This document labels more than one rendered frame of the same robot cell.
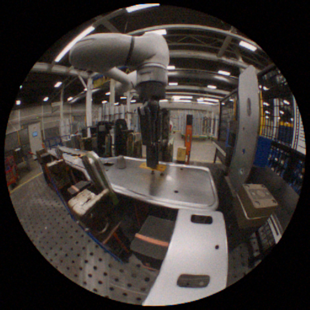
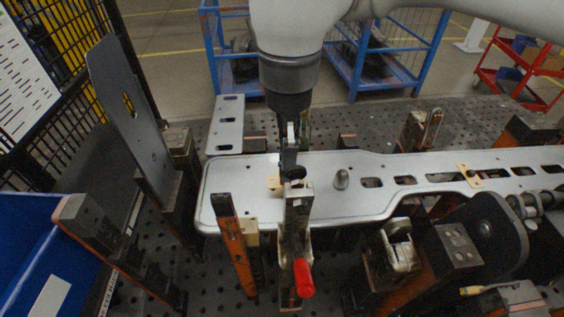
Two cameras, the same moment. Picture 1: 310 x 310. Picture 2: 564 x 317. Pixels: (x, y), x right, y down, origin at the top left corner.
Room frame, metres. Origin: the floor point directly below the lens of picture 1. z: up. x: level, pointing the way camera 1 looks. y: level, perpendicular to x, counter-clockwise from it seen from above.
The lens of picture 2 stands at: (0.60, -0.14, 1.46)
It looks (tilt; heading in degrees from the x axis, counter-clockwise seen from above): 46 degrees down; 156
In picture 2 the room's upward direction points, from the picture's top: straight up
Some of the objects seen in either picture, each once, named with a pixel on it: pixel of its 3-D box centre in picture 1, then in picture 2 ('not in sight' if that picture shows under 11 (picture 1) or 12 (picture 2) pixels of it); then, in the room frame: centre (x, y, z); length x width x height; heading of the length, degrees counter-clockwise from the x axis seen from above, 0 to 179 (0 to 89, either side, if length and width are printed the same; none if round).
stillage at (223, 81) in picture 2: not in sight; (252, 38); (-1.96, 0.65, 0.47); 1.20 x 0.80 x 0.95; 164
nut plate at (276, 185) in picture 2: (152, 165); (286, 179); (0.29, 0.01, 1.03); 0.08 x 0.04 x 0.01; 70
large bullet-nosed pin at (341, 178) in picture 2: (121, 163); (340, 179); (0.33, 0.13, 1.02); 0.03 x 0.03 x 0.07
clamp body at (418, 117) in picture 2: (66, 192); (403, 160); (0.26, 0.45, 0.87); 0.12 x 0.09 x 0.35; 160
